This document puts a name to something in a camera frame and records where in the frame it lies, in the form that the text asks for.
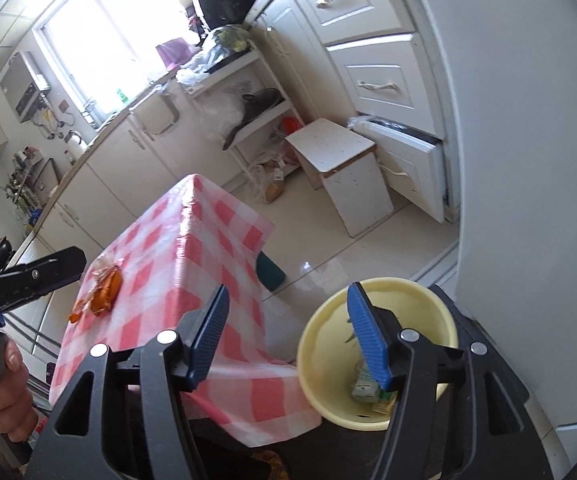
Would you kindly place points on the red plastic bag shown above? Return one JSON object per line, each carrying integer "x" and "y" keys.
{"x": 292, "y": 126}

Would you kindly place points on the white step stool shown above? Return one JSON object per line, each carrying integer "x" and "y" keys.
{"x": 333, "y": 145}

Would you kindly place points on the clear bag with brown contents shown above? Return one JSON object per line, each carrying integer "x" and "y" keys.
{"x": 271, "y": 187}

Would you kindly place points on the black wok on stove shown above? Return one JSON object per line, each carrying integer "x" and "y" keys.
{"x": 1, "y": 250}

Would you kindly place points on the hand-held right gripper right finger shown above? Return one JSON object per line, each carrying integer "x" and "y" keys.
{"x": 368, "y": 340}

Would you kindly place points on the dark teal stool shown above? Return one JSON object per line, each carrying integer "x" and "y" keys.
{"x": 271, "y": 272}

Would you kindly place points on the white hanging cabinet bin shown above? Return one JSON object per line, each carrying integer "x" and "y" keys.
{"x": 158, "y": 115}

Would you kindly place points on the black frying pan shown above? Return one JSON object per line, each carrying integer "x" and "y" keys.
{"x": 261, "y": 102}

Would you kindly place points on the small orange sausage wrapper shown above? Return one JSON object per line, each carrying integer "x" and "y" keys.
{"x": 76, "y": 316}

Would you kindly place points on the red checkered plastic tablecloth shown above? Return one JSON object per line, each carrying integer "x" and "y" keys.
{"x": 168, "y": 260}

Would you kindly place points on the purple cloth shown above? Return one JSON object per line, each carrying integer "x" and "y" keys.
{"x": 173, "y": 52}

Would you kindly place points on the black air fryer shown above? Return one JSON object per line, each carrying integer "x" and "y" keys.
{"x": 218, "y": 2}

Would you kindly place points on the grey milk carton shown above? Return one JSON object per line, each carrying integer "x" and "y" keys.
{"x": 366, "y": 390}

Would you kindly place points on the green dish soap bottle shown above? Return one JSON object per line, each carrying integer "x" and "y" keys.
{"x": 121, "y": 96}

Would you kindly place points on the yellow plastic bin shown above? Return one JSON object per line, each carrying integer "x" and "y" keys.
{"x": 328, "y": 340}

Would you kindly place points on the kitchen window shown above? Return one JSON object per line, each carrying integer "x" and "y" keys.
{"x": 108, "y": 25}

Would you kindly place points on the white thermos jug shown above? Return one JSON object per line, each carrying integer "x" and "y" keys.
{"x": 76, "y": 147}

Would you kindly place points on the wall utensil rack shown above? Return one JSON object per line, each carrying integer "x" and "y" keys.
{"x": 28, "y": 175}

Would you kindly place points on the small white plastic bag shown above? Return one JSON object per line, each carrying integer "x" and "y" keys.
{"x": 193, "y": 72}

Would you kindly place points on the large white plastic bag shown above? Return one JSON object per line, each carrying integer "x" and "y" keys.
{"x": 228, "y": 110}

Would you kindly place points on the person's left hand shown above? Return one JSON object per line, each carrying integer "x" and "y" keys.
{"x": 11, "y": 405}

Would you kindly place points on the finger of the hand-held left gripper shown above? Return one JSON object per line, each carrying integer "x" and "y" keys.
{"x": 28, "y": 295}
{"x": 48, "y": 265}

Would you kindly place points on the white refrigerator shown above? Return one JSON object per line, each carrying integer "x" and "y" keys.
{"x": 518, "y": 160}

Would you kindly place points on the white base cabinets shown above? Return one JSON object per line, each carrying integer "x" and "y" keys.
{"x": 368, "y": 5}

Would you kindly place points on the black bag of vegetables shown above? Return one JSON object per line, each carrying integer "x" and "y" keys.
{"x": 223, "y": 45}

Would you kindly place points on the white storage trolley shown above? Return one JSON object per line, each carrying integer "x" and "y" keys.
{"x": 233, "y": 67}

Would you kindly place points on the white water heater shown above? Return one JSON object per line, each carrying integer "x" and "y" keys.
{"x": 23, "y": 85}

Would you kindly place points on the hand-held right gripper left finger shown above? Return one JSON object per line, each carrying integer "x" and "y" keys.
{"x": 211, "y": 332}

